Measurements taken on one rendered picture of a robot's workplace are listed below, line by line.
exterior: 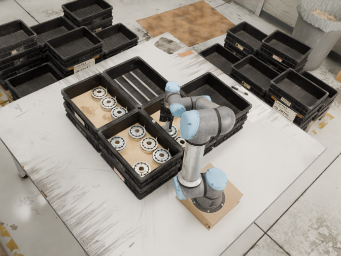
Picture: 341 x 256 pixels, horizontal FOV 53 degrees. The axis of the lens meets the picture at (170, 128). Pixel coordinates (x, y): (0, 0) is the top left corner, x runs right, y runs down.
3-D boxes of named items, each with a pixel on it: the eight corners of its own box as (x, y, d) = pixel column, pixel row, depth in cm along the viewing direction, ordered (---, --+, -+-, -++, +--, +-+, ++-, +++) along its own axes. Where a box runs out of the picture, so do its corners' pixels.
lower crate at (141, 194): (179, 174, 204) (181, 163, 195) (139, 202, 190) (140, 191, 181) (138, 132, 222) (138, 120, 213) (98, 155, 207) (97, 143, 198)
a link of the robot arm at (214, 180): (226, 196, 177) (232, 185, 166) (201, 200, 174) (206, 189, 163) (218, 176, 183) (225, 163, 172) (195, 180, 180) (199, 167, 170)
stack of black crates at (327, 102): (329, 108, 337) (340, 92, 320) (313, 123, 322) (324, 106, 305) (295, 86, 354) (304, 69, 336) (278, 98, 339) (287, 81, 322)
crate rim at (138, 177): (183, 154, 189) (184, 152, 187) (140, 183, 174) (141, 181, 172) (139, 110, 206) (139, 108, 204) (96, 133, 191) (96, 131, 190)
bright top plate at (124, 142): (129, 145, 195) (129, 145, 195) (114, 153, 190) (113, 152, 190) (120, 133, 200) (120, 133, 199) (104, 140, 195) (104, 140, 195)
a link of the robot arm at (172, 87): (167, 91, 177) (164, 80, 182) (165, 105, 185) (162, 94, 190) (182, 89, 178) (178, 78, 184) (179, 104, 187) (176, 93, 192)
